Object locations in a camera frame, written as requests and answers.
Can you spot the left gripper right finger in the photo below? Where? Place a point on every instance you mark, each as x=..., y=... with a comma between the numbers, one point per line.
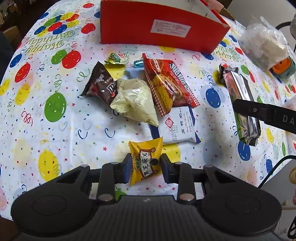
x=179, y=173

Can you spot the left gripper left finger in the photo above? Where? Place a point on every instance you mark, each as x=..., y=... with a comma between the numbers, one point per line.
x=111, y=174

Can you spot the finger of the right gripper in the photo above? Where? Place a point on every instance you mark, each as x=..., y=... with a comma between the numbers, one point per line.
x=251, y=108

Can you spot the silver snack bar packet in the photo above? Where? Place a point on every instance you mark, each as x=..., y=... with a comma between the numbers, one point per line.
x=248, y=127

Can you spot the yellow sesame ball packet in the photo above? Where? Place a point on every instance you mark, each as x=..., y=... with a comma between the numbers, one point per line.
x=145, y=159

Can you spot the white blue cracker packet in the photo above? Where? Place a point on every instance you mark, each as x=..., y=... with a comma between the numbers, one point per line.
x=176, y=127

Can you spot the cream pastry packet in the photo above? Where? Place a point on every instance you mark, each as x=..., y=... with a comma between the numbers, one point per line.
x=134, y=100

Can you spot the red lion noodle snack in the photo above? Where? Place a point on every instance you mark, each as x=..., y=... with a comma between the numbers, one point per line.
x=168, y=85

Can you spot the dark brown chocolate packet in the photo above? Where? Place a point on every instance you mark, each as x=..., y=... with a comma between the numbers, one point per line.
x=101, y=85

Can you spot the light blue snack packet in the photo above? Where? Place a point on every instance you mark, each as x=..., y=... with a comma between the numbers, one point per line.
x=133, y=73

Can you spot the blue candy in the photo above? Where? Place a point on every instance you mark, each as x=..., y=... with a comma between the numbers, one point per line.
x=138, y=63

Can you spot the green white jelly cup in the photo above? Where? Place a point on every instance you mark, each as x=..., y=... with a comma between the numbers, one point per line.
x=118, y=58

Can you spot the clear bag of white snacks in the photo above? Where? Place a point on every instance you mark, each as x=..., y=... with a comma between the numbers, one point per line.
x=263, y=44

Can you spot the person's right hand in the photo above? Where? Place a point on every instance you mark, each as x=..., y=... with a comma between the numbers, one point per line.
x=292, y=179

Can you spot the orange teal toy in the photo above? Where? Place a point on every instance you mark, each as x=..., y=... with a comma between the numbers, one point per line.
x=284, y=69

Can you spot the balloon birthday tablecloth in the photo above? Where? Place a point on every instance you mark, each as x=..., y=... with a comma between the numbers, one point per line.
x=48, y=128

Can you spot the grey desk lamp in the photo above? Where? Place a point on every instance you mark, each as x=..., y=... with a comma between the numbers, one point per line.
x=291, y=24

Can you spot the red cardboard box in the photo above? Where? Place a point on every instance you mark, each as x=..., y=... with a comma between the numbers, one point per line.
x=189, y=25

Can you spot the wooden chair with denim jacket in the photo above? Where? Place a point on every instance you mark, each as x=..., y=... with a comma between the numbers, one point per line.
x=10, y=40

